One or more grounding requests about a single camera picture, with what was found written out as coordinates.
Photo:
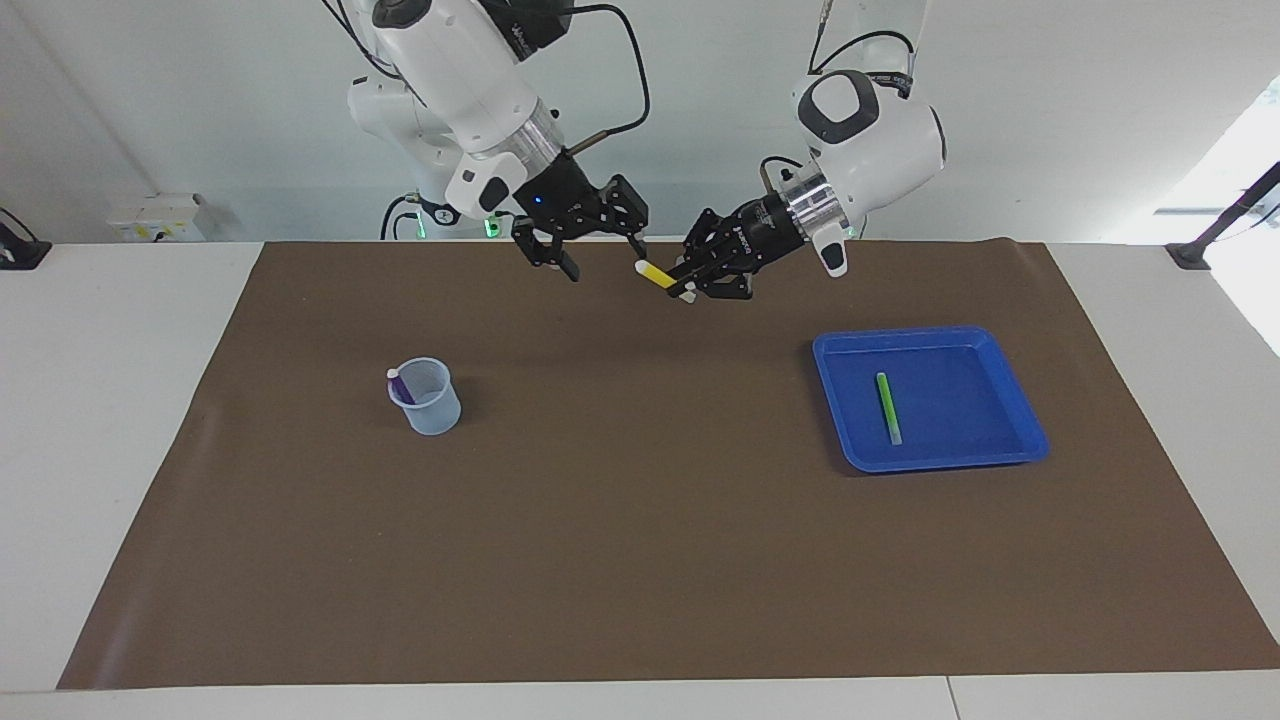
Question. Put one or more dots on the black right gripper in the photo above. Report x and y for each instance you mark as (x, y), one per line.
(560, 200)

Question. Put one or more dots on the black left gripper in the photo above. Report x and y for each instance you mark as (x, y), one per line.
(768, 232)

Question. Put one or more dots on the yellow marker pen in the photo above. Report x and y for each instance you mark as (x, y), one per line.
(657, 273)

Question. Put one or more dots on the green marker pen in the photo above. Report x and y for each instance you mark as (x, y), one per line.
(887, 405)

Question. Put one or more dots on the purple marker pen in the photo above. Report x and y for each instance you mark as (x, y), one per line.
(402, 390)

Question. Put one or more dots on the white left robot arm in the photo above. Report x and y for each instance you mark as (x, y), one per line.
(880, 130)

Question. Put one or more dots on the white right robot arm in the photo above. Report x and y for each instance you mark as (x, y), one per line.
(470, 70)

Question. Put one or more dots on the blue plastic tray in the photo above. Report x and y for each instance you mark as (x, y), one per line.
(850, 420)

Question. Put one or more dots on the translucent plastic cup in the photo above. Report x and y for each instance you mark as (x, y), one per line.
(435, 412)

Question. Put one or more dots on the brown table mat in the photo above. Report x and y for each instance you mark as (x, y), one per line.
(640, 550)

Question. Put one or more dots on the black stand with base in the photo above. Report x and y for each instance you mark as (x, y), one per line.
(1225, 222)

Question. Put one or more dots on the black table clamp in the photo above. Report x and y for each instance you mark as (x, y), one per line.
(20, 252)

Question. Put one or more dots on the white wall socket box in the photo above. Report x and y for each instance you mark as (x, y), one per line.
(155, 220)

